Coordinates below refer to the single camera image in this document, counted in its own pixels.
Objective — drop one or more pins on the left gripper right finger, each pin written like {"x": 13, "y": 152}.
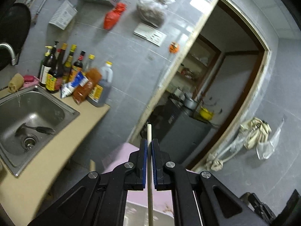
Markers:
{"x": 198, "y": 198}

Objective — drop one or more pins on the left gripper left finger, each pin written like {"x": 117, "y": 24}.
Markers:
{"x": 99, "y": 199}

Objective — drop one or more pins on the pink floral tablecloth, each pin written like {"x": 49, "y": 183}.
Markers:
{"x": 162, "y": 200}

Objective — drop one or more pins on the white plastic utensil holder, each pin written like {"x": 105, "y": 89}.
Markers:
{"x": 136, "y": 214}

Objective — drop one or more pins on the grey cabinet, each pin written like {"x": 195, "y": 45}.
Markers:
{"x": 177, "y": 132}

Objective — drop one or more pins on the clear plastic bag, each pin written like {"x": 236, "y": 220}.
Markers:
{"x": 265, "y": 149}

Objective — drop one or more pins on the yellow bowl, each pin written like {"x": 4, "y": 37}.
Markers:
{"x": 206, "y": 114}

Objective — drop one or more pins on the aluminium pot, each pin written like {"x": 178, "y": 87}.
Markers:
{"x": 190, "y": 103}

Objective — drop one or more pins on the large vinegar jug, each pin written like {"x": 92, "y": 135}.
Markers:
{"x": 100, "y": 92}

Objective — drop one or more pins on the stainless steel sink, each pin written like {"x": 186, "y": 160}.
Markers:
{"x": 35, "y": 107}

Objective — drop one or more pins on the blue white packet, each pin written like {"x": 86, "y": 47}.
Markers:
{"x": 67, "y": 89}

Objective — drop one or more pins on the orange spice bag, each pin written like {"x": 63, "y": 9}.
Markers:
{"x": 91, "y": 78}

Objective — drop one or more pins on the dark soy sauce bottle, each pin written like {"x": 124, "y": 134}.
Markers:
{"x": 55, "y": 75}

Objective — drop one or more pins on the pink soap dish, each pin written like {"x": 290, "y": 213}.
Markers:
{"x": 30, "y": 81}

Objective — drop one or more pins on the loofah sponge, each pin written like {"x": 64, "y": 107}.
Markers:
{"x": 16, "y": 83}

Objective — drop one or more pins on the chrome faucet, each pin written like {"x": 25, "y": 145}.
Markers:
{"x": 10, "y": 49}

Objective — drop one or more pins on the red plastic bag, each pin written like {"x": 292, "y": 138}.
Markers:
{"x": 113, "y": 16}

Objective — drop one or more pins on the hanging dried goods bag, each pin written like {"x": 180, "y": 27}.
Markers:
{"x": 153, "y": 11}

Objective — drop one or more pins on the black wok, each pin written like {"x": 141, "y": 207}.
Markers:
{"x": 15, "y": 26}

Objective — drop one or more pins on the orange wall plug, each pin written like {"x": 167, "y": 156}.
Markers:
{"x": 174, "y": 47}

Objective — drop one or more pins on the wall switch panel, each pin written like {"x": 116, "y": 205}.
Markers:
{"x": 150, "y": 34}

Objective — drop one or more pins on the white wall box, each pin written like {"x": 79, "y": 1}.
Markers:
{"x": 64, "y": 15}

